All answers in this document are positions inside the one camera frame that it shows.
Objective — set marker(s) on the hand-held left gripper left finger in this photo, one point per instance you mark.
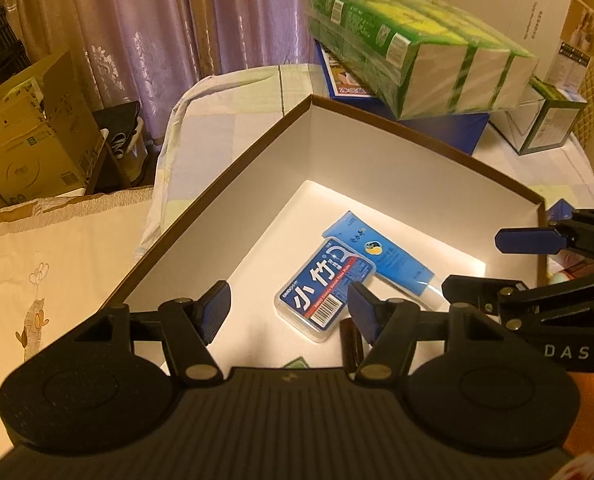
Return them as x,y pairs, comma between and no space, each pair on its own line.
214,310

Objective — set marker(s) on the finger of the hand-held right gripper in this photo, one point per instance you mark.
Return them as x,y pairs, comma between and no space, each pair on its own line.
477,290
527,241

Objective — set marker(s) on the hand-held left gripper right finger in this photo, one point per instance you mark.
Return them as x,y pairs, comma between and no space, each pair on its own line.
364,312

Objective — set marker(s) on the dark bottle with white cap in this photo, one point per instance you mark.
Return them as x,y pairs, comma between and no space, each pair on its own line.
351,347

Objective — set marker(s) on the blue floss pick box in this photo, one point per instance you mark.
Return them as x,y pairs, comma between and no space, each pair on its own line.
322,285

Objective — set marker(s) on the blue tube with white cap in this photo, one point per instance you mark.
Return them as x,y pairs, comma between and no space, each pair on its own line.
377,250

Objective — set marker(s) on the small green box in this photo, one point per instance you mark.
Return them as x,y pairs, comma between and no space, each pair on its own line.
301,364

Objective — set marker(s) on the brown cardboard box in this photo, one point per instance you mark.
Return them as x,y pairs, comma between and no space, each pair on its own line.
27,160
377,170

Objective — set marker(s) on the dark green carton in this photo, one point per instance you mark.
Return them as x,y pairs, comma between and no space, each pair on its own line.
547,125

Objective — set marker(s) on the dark blue carton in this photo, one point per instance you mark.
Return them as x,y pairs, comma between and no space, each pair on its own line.
442,132

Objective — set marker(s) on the cream cartoon print blanket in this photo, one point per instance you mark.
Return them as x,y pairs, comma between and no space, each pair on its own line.
52,260

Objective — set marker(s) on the green tissue multipack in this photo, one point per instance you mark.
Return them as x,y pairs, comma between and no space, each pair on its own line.
427,70

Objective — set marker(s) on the white product carton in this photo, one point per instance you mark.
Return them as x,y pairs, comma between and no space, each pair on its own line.
537,15

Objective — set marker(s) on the open brown cardboard box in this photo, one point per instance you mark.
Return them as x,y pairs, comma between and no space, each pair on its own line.
27,160

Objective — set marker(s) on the mauve patterned curtain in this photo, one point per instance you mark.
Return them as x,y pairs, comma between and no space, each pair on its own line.
152,25

